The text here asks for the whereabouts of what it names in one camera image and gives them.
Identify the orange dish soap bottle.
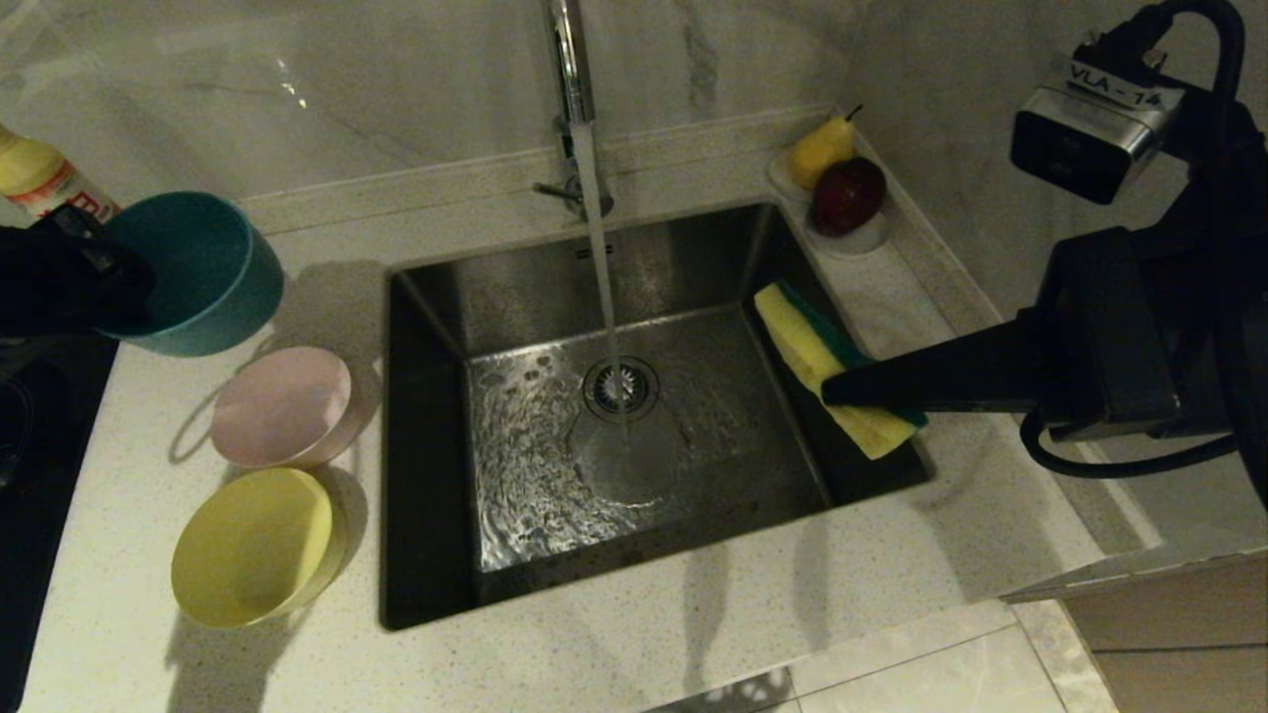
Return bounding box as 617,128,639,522
0,124,122,229

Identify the blue plastic bowl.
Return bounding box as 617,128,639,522
97,191,285,357

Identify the green and yellow sponge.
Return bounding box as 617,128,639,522
753,280,930,461

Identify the chrome faucet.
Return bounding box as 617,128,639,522
533,0,616,223

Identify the stainless steel sink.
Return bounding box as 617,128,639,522
379,201,935,632

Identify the round metal sink drain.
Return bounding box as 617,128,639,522
581,355,661,425

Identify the small white dish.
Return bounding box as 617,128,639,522
766,149,890,259

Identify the black induction cooktop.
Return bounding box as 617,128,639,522
0,332,120,713

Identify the pink plastic bowl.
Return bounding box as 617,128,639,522
211,346,358,470

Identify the dark red apple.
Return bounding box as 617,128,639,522
806,156,886,239

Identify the yellow pear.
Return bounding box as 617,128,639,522
788,104,862,191

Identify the yellow plastic bowl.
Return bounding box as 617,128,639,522
171,467,348,631

